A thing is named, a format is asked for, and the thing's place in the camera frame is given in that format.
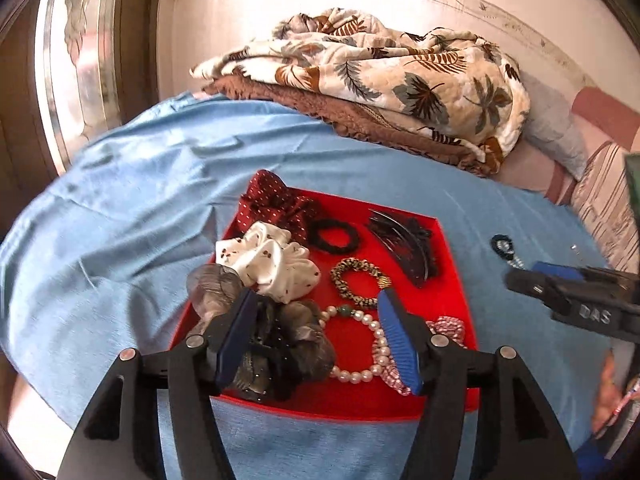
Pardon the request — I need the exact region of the grey blue pillow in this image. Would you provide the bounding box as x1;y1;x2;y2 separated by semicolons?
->
520;72;591;182

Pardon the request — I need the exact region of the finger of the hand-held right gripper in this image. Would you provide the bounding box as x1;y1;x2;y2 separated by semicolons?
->
531;260;608;285
505;267;571;315

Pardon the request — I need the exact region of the blue bead bracelet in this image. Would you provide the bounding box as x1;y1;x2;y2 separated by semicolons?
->
490;232;527;267

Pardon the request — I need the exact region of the white spotted scrunchie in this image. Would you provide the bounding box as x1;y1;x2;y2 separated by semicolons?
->
215;221;322;305

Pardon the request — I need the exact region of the striped floral pillow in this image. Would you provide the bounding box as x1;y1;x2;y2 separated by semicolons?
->
570;140;640;277

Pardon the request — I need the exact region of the brown ruffled blanket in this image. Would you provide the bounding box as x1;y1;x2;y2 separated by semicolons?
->
202;77;504;179

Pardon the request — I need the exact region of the silver framed panel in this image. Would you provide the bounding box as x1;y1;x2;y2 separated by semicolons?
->
35;0;162;177

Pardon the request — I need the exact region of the white pearl bracelet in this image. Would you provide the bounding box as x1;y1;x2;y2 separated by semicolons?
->
320;302;397;385

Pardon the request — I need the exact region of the grey sheer scrunchie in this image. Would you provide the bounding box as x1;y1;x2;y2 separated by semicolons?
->
186;262;337;404

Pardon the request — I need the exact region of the person's right hand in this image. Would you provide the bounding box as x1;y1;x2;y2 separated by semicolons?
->
592;350;628;435

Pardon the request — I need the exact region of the leaf print blanket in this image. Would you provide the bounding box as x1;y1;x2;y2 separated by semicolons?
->
190;7;531;162

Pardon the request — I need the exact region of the red checked scrunchie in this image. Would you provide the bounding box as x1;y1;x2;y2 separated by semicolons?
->
380;315;469;394

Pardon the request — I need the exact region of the dark red dotted scrunchie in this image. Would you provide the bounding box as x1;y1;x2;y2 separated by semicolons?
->
235;170;322;244

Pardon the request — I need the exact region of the green object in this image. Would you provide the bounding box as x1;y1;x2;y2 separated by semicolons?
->
624;152;640;212

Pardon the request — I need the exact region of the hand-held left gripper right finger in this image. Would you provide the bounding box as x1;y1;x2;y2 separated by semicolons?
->
376;287;581;480

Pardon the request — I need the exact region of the black hair tie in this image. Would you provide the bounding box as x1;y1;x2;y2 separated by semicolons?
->
304;217;365;255

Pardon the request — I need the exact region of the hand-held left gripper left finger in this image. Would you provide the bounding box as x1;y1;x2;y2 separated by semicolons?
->
57;287;261;480

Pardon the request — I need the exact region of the pink bedsheet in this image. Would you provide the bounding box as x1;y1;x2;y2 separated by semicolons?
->
499;85;640;207

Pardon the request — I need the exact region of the black hair claw clip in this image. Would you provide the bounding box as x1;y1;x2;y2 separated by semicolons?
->
367;208;440;289

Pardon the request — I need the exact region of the red tray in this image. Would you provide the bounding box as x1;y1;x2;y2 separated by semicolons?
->
167;187;481;423

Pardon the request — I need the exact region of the leopard bead bracelet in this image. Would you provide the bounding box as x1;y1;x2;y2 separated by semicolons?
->
329;257;389;310

